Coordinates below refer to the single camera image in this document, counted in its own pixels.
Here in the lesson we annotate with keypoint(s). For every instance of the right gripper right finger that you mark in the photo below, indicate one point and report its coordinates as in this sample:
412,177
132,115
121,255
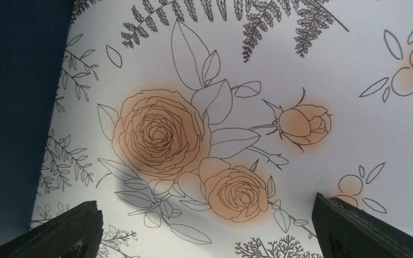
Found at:
343,230

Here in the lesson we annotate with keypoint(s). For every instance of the floral table mat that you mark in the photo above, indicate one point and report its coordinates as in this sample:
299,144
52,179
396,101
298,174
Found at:
206,128

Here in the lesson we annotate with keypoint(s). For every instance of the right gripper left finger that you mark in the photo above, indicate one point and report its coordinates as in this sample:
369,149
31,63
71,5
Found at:
75,233

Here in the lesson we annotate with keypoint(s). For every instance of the dark blue piece box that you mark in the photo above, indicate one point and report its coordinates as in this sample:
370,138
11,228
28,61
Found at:
33,35

